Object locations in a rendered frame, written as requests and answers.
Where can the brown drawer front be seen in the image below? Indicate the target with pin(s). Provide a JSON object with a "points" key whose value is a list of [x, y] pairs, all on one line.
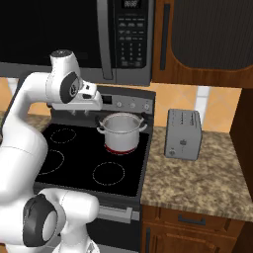
{"points": [[210, 220]]}

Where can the dark brown tall cupboard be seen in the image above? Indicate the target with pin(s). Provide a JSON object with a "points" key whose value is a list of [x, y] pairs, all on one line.
{"points": [[243, 141]]}

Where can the silver stove knob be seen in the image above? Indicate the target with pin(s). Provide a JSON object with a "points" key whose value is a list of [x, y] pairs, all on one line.
{"points": [[119, 104], [132, 105], [146, 106]]}

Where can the grey toaster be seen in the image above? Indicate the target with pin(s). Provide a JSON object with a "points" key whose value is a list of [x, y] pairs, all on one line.
{"points": [[183, 135]]}

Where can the brown base cupboard door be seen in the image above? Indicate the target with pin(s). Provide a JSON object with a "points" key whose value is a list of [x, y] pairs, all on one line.
{"points": [[191, 242]]}

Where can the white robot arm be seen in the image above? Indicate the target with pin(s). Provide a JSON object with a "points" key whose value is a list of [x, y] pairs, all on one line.
{"points": [[19, 154]]}

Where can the black and silver microwave oven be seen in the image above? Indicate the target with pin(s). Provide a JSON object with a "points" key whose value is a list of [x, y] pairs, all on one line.
{"points": [[49, 29]]}

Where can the brown wall cupboard door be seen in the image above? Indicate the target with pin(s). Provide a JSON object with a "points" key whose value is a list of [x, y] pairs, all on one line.
{"points": [[204, 36]]}

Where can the black stove with hob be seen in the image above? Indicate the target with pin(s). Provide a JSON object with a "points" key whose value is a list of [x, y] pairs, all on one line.
{"points": [[85, 158]]}

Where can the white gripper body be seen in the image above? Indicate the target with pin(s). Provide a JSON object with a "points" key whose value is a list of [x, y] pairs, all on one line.
{"points": [[77, 104]]}

